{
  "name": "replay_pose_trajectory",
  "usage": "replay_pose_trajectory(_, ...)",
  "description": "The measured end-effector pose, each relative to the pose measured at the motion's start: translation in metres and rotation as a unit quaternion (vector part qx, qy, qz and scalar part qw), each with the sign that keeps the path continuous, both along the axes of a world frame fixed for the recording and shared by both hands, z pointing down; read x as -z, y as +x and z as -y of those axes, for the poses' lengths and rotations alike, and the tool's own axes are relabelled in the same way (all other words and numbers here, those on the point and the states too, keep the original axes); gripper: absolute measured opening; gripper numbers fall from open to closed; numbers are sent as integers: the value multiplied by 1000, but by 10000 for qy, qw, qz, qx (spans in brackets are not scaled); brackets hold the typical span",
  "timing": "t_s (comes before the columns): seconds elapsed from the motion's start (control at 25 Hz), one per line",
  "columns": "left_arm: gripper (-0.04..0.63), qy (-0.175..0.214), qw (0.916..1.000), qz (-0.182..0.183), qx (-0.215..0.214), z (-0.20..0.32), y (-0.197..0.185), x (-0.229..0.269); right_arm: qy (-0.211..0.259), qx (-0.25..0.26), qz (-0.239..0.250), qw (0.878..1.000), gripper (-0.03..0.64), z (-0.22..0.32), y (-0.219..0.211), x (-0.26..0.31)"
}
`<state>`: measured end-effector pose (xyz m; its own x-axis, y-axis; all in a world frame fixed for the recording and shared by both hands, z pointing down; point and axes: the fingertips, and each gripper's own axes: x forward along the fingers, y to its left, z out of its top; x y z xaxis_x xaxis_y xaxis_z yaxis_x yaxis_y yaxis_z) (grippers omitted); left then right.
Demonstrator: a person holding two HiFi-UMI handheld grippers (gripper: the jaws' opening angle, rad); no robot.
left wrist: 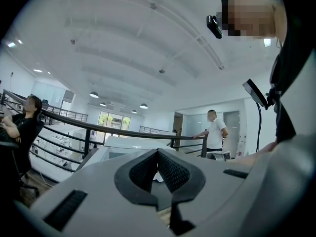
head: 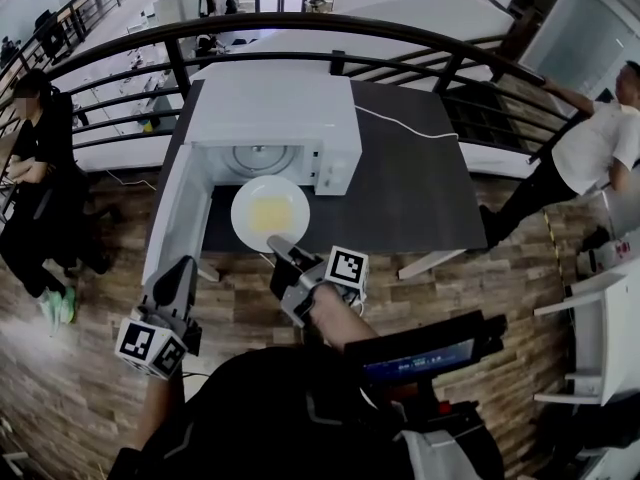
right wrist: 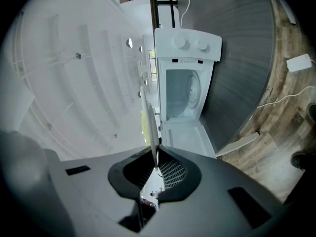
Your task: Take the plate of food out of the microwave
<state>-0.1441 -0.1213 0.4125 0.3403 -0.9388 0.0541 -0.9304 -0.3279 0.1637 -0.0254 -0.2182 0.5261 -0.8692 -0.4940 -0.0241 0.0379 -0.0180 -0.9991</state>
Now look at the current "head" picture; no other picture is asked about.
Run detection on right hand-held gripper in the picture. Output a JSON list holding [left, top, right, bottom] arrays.
[[266, 234, 371, 329]]

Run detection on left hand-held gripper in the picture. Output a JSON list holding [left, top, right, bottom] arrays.
[[115, 254, 204, 382]]

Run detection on yellow food slice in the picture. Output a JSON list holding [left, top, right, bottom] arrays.
[[248, 193, 294, 233]]

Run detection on white plate of food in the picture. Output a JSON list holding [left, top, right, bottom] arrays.
[[230, 175, 312, 255]]

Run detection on white microwave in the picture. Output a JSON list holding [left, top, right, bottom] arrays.
[[142, 62, 365, 285]]

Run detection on person's left forearm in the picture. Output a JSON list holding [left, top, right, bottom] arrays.
[[133, 371, 187, 455]]

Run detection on person's right forearm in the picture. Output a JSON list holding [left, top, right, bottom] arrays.
[[303, 284, 382, 355]]

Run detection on glass microwave turntable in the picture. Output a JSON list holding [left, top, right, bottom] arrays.
[[231, 143, 302, 175]]

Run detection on person's black clothing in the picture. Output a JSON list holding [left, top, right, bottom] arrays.
[[106, 343, 504, 480]]

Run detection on black chest-mounted screen device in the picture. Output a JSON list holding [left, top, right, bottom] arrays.
[[343, 309, 509, 405]]

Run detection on black metal railing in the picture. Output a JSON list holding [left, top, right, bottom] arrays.
[[0, 11, 587, 170]]

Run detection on white box with red label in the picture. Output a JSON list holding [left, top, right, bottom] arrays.
[[576, 239, 632, 280]]

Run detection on white shelf unit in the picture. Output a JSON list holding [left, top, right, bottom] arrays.
[[531, 266, 640, 407]]

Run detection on thin yellow floor cable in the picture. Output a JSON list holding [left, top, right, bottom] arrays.
[[103, 167, 162, 193]]

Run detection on white power cable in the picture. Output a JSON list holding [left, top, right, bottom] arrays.
[[352, 104, 459, 141]]

